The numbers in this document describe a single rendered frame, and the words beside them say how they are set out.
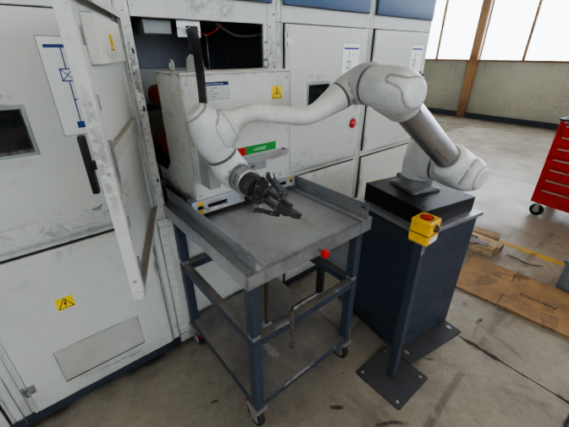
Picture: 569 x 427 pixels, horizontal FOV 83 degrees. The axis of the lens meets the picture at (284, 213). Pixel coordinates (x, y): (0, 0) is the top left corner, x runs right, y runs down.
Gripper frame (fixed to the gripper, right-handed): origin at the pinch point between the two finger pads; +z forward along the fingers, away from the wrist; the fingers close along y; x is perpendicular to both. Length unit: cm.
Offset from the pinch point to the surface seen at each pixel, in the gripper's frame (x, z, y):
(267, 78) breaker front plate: 17, -59, 35
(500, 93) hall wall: 757, -285, 273
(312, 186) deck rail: 52, -45, 0
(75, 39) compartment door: -49, -20, 20
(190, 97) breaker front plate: -11, -56, 18
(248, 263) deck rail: 3.8, -12.4, -23.1
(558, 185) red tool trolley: 322, -15, 64
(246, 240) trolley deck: 11.9, -27.5, -22.2
